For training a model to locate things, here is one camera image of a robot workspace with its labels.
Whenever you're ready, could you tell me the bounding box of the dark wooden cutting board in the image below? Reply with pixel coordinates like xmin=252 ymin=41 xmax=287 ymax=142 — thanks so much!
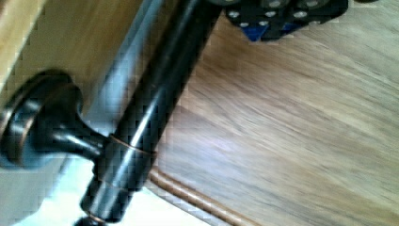
xmin=151 ymin=0 xmax=399 ymax=226

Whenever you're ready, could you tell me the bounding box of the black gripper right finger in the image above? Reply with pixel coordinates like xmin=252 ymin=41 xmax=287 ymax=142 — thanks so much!
xmin=262 ymin=0 xmax=348 ymax=40

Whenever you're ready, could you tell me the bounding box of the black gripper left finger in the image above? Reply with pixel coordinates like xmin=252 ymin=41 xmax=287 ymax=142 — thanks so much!
xmin=205 ymin=0 xmax=285 ymax=42

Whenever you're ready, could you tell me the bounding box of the black metal drawer handle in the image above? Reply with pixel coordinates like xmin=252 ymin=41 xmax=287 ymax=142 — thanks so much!
xmin=1 ymin=0 xmax=222 ymax=226

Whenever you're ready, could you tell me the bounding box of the light wooden drawer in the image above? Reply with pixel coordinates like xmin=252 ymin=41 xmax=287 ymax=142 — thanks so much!
xmin=0 ymin=0 xmax=180 ymax=226

